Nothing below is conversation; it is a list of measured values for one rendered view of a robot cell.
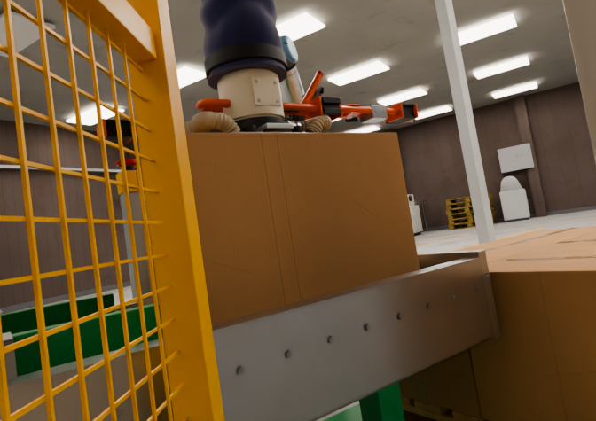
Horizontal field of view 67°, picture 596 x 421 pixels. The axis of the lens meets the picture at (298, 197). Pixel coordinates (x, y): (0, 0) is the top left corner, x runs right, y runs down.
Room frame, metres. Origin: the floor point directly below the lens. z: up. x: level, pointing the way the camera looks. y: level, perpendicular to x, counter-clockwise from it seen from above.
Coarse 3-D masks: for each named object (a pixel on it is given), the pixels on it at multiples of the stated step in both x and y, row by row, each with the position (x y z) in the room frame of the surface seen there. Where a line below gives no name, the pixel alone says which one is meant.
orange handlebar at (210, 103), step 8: (200, 104) 1.11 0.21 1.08; (208, 104) 1.10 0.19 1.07; (216, 104) 1.12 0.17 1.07; (224, 104) 1.13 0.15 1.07; (288, 104) 1.24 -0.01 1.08; (296, 104) 1.26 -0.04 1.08; (304, 104) 1.28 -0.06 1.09; (312, 104) 1.30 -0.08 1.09; (352, 104) 1.38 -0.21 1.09; (216, 112) 1.17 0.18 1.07; (288, 112) 1.29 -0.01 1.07; (296, 112) 1.31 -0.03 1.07; (304, 112) 1.32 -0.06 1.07; (344, 112) 1.37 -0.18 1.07; (352, 112) 1.38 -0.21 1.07; (360, 112) 1.41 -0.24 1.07; (368, 112) 1.43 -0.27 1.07; (392, 112) 1.49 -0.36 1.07; (136, 128) 1.27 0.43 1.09
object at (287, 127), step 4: (264, 124) 1.09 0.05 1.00; (268, 124) 1.09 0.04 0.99; (272, 124) 1.09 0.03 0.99; (276, 124) 1.10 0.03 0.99; (280, 124) 1.11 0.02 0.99; (284, 124) 1.11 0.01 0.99; (288, 124) 1.12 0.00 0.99; (292, 124) 1.13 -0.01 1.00; (296, 124) 1.27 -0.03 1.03; (300, 124) 1.27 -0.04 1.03; (260, 128) 1.11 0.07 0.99; (264, 128) 1.09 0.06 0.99; (268, 128) 1.09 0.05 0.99; (272, 128) 1.09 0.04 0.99; (276, 128) 1.10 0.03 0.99; (280, 128) 1.11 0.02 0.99; (284, 128) 1.11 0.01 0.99; (288, 128) 1.12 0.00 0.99; (292, 128) 1.13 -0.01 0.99; (208, 132) 1.12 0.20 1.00; (212, 132) 1.12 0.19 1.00; (216, 132) 1.13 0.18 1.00; (220, 132) 1.13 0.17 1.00
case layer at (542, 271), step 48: (528, 240) 1.84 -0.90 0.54; (576, 240) 1.58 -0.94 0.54; (528, 288) 1.10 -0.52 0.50; (576, 288) 1.01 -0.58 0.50; (528, 336) 1.12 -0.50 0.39; (576, 336) 1.03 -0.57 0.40; (432, 384) 1.39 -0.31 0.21; (480, 384) 1.25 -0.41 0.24; (528, 384) 1.14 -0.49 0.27; (576, 384) 1.05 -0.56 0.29
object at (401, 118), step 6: (402, 108) 1.50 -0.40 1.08; (408, 108) 1.53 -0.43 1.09; (414, 108) 1.54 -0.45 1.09; (390, 114) 1.54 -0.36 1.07; (402, 114) 1.50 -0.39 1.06; (408, 114) 1.53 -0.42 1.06; (414, 114) 1.55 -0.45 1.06; (390, 120) 1.54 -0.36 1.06; (396, 120) 1.53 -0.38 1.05; (402, 120) 1.55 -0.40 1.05; (408, 120) 1.56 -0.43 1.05
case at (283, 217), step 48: (192, 144) 0.88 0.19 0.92; (240, 144) 0.94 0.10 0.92; (288, 144) 1.00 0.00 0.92; (336, 144) 1.08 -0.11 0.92; (384, 144) 1.18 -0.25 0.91; (144, 192) 1.15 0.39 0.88; (240, 192) 0.93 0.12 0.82; (288, 192) 0.99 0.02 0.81; (336, 192) 1.07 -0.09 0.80; (384, 192) 1.16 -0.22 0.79; (240, 240) 0.92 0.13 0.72; (288, 240) 0.98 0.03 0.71; (336, 240) 1.06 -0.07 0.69; (384, 240) 1.14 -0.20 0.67; (240, 288) 0.91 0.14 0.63; (288, 288) 0.97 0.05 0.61; (336, 288) 1.05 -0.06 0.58
